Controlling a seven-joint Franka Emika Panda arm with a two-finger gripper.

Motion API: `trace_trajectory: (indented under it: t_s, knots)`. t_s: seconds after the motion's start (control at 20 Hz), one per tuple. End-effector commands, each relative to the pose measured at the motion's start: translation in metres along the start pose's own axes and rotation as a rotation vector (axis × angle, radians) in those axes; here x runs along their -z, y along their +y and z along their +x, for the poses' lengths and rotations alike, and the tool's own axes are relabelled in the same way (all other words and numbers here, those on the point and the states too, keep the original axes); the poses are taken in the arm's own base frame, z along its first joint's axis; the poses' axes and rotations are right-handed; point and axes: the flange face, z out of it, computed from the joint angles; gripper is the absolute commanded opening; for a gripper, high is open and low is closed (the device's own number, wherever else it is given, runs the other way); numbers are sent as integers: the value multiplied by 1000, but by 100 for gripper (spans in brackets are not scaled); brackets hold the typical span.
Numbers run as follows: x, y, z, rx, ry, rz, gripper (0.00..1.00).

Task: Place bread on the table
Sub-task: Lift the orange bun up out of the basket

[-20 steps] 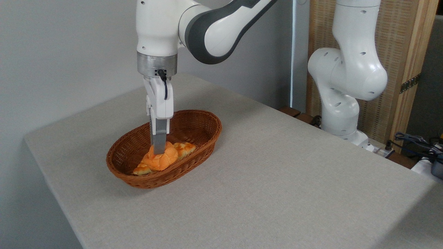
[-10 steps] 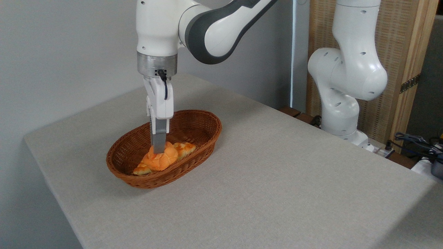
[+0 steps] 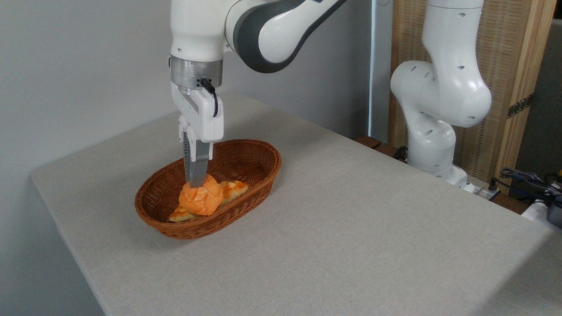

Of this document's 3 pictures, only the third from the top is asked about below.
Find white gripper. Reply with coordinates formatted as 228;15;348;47
171;83;224;188

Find round orange bread roll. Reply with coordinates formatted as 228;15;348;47
178;174;224;216

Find golden croissant bread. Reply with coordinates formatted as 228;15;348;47
168;180;249;223

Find brown wicker oval basket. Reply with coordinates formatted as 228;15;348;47
134;139;282;240

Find metal screen hinge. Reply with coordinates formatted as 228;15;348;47
508;94;534;119

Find grey box device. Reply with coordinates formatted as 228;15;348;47
546;195;562;229

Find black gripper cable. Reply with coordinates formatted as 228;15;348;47
196;78;219;118

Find dark blue cable bundle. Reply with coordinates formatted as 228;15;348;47
500;168;562;200

